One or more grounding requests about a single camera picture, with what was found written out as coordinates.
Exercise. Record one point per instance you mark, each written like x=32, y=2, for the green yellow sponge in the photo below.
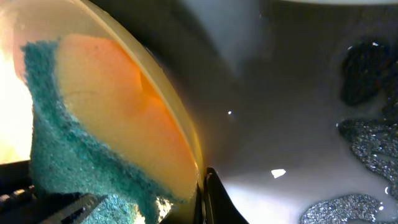
x=100, y=128

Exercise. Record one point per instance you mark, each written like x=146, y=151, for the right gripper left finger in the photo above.
x=22, y=204

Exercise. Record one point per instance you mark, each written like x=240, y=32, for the round black tray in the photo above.
x=261, y=81

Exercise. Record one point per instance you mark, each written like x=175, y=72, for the yellow plate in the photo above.
x=30, y=21

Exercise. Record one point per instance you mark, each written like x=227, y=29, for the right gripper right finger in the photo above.
x=219, y=209

